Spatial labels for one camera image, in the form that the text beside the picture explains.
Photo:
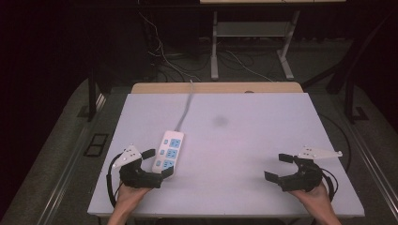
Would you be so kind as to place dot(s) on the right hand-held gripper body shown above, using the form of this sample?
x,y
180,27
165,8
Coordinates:
x,y
306,178

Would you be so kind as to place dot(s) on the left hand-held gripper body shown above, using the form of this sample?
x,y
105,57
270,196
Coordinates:
x,y
137,179

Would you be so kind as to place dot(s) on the white power strip blue sockets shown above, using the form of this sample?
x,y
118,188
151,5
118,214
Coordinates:
x,y
169,153

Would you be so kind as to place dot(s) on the person's left hand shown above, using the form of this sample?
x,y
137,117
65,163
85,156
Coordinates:
x,y
128,198

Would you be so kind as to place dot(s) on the person's right hand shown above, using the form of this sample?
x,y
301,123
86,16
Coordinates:
x,y
319,200

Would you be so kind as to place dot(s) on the white foam board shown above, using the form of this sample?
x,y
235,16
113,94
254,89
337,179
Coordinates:
x,y
237,140

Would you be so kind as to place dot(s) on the black metal stand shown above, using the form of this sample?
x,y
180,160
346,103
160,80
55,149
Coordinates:
x,y
350,100
91,97

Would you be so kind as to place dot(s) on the dark slanted stand leg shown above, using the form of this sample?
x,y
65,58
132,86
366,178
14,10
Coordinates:
x,y
353,59

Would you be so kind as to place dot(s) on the black rectangular floor frame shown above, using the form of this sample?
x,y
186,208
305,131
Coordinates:
x,y
96,144

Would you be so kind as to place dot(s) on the metal floor rail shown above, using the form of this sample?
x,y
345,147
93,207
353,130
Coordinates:
x,y
73,150
374,165

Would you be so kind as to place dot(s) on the white metal desk frame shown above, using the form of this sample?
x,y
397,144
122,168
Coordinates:
x,y
250,29

